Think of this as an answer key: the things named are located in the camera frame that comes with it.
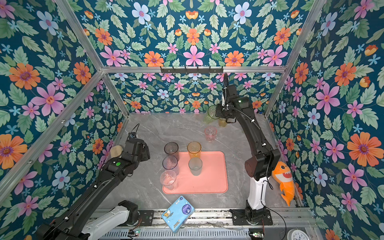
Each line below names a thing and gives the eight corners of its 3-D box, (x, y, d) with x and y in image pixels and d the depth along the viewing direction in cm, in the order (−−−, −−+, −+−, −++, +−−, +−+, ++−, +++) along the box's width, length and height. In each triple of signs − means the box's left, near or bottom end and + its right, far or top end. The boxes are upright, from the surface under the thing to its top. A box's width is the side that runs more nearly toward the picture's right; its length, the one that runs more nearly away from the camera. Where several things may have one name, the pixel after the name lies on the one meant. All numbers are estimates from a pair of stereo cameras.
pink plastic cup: (202, 139, 106) (202, 133, 100) (207, 130, 111) (207, 124, 106) (212, 143, 104) (212, 137, 98) (216, 134, 109) (217, 128, 104)
